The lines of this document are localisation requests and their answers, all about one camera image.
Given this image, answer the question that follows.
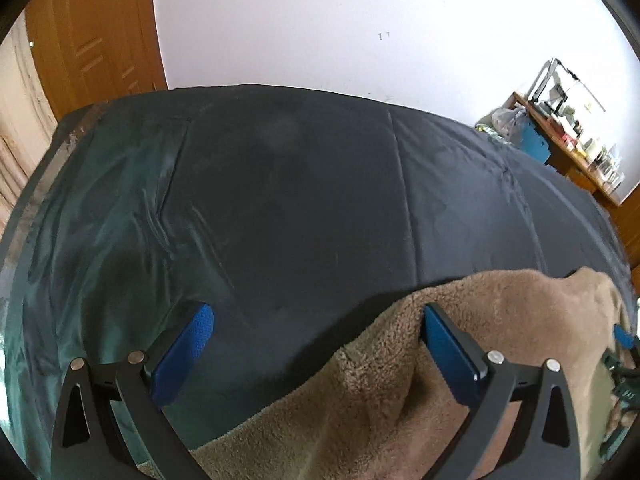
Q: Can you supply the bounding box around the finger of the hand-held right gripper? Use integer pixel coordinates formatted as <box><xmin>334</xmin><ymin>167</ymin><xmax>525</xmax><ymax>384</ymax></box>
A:
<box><xmin>602</xmin><ymin>350</ymin><xmax>638</xmax><ymax>407</ymax></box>
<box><xmin>614</xmin><ymin>324</ymin><xmax>640</xmax><ymax>350</ymax></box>

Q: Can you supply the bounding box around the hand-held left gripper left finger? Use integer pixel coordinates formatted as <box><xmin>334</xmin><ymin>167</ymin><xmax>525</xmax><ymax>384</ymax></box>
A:
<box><xmin>50</xmin><ymin>302</ymin><xmax>216</xmax><ymax>480</ymax></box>

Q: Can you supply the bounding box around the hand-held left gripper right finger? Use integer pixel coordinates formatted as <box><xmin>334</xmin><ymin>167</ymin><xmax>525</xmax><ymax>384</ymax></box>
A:
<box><xmin>422</xmin><ymin>302</ymin><xmax>583</xmax><ymax>480</ymax></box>

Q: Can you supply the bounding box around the tan fleece garment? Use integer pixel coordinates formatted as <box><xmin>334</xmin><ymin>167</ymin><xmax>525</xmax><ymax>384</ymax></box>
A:
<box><xmin>137</xmin><ymin>267</ymin><xmax>633</xmax><ymax>480</ymax></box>

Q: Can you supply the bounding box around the row of small desk items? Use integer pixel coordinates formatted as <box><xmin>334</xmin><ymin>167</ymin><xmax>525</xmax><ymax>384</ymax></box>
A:
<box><xmin>550</xmin><ymin>110</ymin><xmax>626</xmax><ymax>192</ymax></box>

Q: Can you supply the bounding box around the wooden desk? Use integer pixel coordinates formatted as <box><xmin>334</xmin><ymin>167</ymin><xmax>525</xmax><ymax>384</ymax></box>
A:
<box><xmin>512</xmin><ymin>91</ymin><xmax>626</xmax><ymax>207</ymax></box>

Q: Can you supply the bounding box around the dark green bed sheet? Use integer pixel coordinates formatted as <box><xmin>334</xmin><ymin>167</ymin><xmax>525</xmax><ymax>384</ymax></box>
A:
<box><xmin>0</xmin><ymin>84</ymin><xmax>632</xmax><ymax>480</ymax></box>

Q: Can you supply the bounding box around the blue box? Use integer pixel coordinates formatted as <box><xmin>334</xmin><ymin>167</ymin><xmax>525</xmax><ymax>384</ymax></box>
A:
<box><xmin>520</xmin><ymin>120</ymin><xmax>552</xmax><ymax>163</ymax></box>

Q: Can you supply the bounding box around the clear plastic bag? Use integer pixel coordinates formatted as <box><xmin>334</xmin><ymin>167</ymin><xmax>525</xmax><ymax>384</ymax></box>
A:
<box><xmin>491</xmin><ymin>106</ymin><xmax>529</xmax><ymax>143</ymax></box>

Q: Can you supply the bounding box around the beige curtain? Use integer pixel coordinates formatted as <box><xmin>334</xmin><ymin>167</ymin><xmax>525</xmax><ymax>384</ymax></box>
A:
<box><xmin>0</xmin><ymin>25</ymin><xmax>57</xmax><ymax>221</ymax></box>

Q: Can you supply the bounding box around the wooden door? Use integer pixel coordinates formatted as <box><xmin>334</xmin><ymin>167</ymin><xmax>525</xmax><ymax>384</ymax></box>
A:
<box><xmin>25</xmin><ymin>0</ymin><xmax>168</xmax><ymax>122</ymax></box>

